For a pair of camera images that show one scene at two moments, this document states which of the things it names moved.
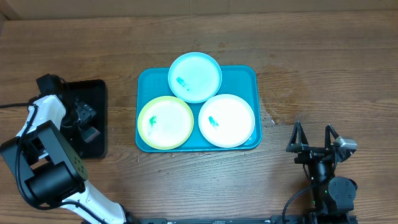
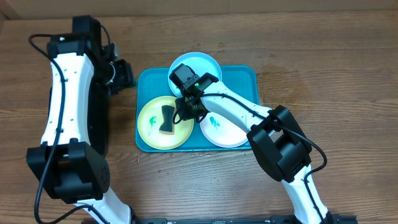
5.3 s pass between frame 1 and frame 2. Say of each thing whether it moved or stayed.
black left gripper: moved
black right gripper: moved
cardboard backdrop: stayed
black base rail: stayed
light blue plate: stayed
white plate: stayed
